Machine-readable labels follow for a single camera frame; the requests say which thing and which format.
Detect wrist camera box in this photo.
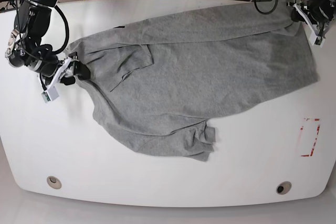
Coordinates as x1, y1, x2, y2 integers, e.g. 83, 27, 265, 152
41, 87, 59, 103
309, 33, 325, 48

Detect red tape rectangle marking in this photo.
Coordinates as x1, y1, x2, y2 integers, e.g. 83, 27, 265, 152
298, 118, 321, 157

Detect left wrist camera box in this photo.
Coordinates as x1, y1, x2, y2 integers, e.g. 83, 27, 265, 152
309, 33, 325, 48

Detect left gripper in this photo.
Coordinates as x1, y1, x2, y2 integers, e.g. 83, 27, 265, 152
291, 0, 335, 31

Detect grey Hugging Face T-shirt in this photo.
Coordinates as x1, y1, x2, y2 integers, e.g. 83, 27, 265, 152
65, 2, 319, 162

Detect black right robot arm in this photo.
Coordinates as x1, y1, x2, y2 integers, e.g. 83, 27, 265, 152
5, 0, 91, 89

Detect left table cable grommet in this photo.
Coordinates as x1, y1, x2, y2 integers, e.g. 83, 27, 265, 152
47, 176, 62, 190

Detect table cable grommet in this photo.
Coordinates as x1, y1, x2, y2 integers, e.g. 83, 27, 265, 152
276, 181, 292, 195
47, 176, 62, 190

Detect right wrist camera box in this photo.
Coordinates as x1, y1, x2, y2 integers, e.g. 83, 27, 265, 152
41, 87, 59, 103

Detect right table cable grommet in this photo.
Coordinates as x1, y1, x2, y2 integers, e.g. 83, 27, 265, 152
276, 181, 292, 195

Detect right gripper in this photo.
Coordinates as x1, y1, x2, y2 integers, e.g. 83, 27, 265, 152
26, 56, 91, 86

